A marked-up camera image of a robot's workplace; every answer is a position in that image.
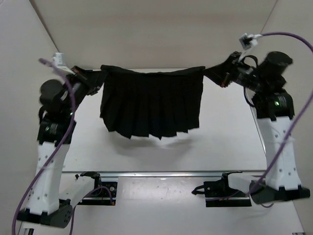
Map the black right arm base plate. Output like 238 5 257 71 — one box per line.
203 180 252 208

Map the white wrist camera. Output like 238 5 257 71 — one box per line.
239 33 262 51
52 52 75 74

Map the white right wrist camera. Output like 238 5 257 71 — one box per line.
239 33 262 51

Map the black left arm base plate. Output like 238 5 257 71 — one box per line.
79 178 118 206

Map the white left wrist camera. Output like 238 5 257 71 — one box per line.
52 52 75 74

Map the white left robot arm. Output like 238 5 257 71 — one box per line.
12 66 107 230

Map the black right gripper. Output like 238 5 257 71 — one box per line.
201 51 263 90

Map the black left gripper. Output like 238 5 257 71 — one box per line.
69 57 112 105

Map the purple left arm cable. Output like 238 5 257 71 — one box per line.
11 58 115 235

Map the black pleated skirt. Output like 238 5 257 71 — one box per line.
100 65 205 139

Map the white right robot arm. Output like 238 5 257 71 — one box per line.
192 51 311 208

